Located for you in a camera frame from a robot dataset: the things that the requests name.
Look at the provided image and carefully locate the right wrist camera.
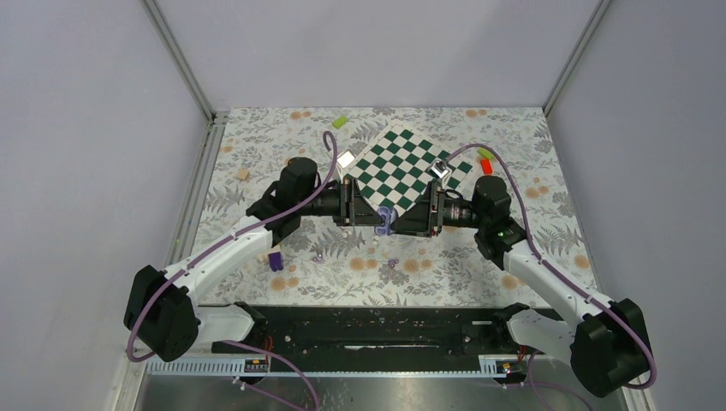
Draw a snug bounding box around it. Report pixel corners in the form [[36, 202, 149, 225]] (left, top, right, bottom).
[[428, 159, 453, 184]]

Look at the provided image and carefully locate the lime green block far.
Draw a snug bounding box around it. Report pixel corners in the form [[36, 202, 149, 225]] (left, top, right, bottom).
[[332, 116, 348, 129]]

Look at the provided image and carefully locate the purple block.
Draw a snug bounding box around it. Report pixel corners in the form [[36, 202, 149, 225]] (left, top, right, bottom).
[[268, 252, 284, 272]]

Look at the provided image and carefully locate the left aluminium frame post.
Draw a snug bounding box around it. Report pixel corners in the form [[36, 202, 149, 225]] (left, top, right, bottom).
[[140, 0, 216, 122]]

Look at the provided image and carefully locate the floral patterned table mat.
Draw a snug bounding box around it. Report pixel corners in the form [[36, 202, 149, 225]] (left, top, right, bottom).
[[193, 107, 597, 307]]

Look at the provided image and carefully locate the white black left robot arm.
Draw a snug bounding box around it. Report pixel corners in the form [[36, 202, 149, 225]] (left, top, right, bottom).
[[123, 152, 382, 362]]

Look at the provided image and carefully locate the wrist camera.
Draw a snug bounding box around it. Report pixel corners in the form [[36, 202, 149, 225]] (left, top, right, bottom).
[[336, 150, 355, 181], [428, 159, 453, 184]]

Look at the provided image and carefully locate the white slotted cable duct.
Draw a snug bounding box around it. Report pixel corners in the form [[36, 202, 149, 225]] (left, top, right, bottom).
[[146, 355, 512, 378]]

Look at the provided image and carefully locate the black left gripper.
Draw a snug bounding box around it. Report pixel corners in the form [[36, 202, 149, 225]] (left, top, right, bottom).
[[298, 177, 385, 227]]

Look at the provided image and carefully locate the right aluminium frame post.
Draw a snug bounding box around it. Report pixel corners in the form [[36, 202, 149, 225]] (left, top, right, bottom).
[[542, 0, 614, 117]]

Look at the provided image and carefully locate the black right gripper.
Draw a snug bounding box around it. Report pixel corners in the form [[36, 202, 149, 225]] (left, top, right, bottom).
[[391, 182, 487, 238]]

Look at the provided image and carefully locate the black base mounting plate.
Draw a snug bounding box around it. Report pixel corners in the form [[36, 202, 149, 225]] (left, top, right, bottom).
[[243, 306, 533, 371]]

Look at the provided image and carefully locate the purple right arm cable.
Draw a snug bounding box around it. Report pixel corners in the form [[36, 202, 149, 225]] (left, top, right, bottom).
[[444, 142, 659, 411]]

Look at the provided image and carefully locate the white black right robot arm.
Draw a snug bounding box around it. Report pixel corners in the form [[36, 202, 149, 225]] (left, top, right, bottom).
[[392, 176, 657, 397]]

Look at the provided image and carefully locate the aluminium frame post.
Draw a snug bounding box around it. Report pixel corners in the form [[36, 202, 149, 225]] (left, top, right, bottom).
[[140, 0, 216, 122], [542, 0, 614, 117]]

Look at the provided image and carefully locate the green white chessboard mat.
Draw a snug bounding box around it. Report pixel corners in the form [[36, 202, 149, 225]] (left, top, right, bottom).
[[346, 123, 475, 216]]

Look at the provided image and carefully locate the lime green block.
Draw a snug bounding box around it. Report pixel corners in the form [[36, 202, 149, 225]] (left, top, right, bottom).
[[477, 147, 496, 160], [332, 116, 348, 129]]

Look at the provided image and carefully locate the small wooden cube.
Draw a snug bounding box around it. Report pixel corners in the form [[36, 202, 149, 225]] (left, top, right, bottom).
[[236, 169, 250, 182]]

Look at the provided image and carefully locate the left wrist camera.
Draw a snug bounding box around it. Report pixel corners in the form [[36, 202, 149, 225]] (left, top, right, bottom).
[[336, 150, 355, 181]]

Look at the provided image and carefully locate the lime green block right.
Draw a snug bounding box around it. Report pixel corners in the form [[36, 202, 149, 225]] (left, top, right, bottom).
[[477, 147, 496, 160]]

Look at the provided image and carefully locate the red block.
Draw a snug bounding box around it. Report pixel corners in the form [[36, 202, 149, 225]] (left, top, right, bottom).
[[480, 158, 494, 176]]

